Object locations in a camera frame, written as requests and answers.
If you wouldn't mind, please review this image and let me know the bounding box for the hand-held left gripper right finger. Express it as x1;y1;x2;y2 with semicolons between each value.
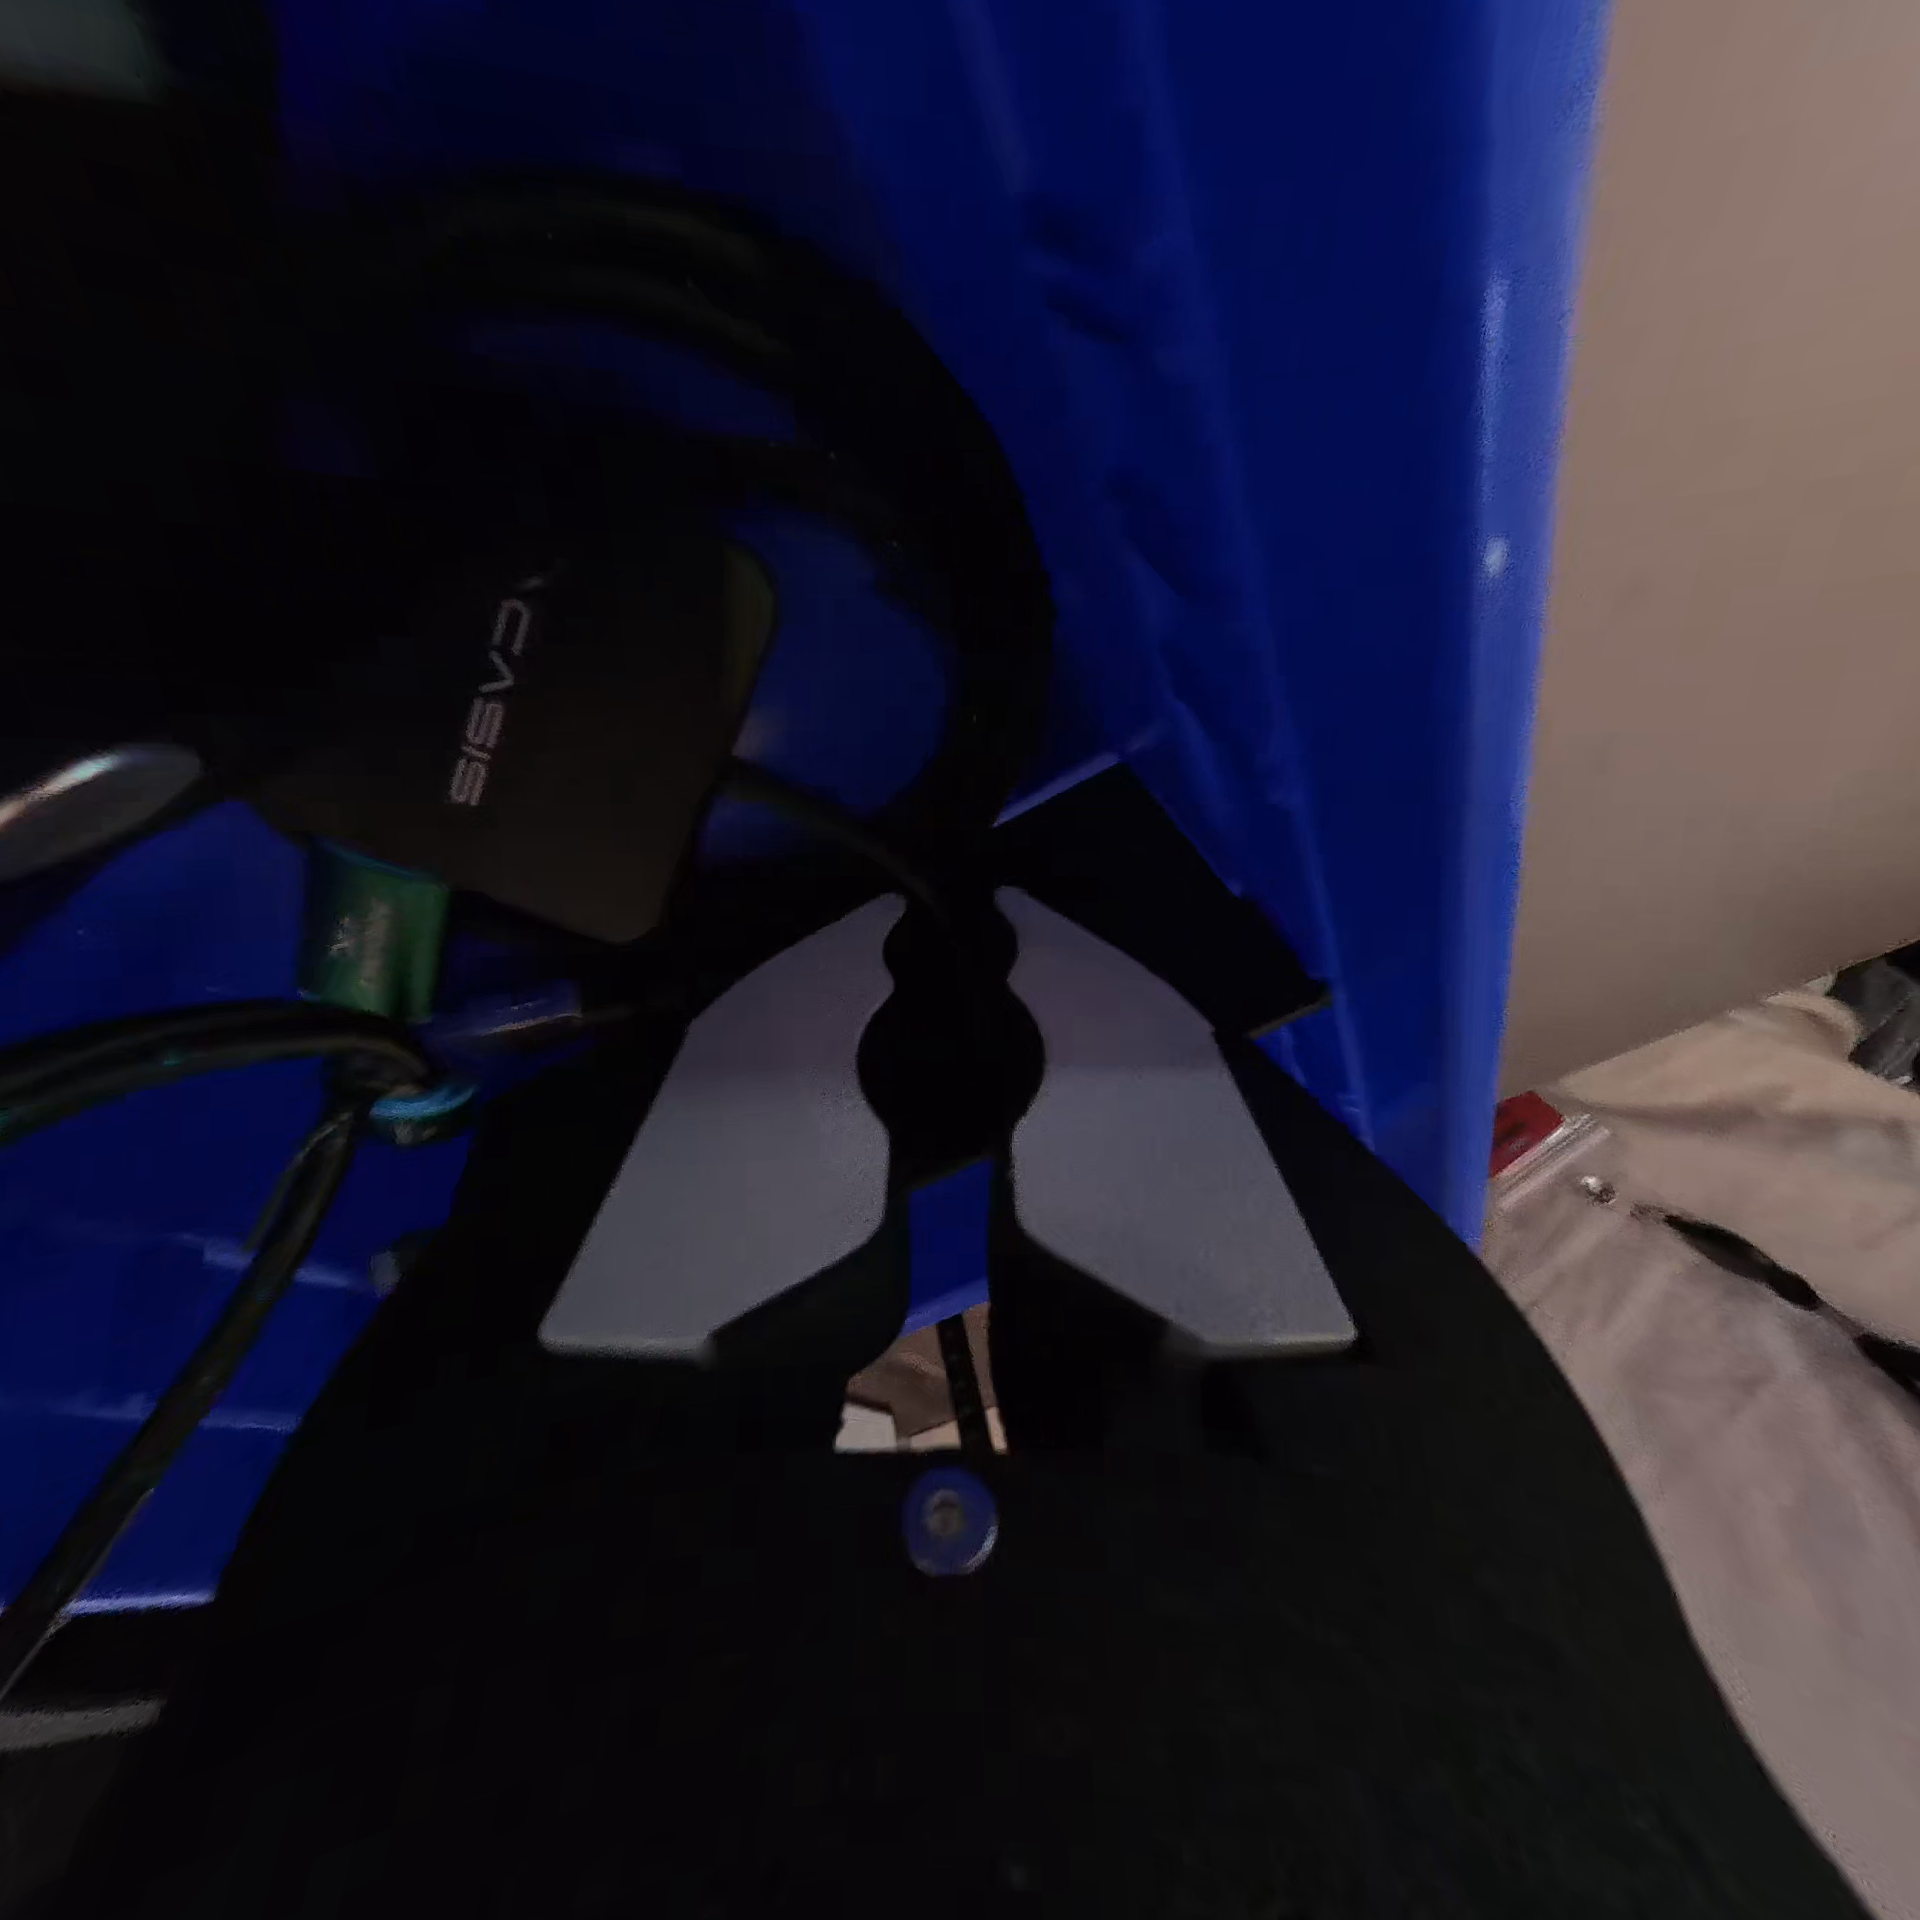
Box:
983;887;1357;1413

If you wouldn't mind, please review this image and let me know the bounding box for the black braided cable green plug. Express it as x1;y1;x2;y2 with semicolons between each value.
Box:
0;840;498;1698

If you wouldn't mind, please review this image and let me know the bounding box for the blue plastic bin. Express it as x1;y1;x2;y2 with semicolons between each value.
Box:
0;0;1614;1638

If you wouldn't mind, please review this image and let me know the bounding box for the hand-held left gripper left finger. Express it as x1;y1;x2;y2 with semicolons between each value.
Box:
539;887;917;1413

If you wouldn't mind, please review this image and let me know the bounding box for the smooth black hub cable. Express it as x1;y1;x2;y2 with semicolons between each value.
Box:
375;175;1057;1039

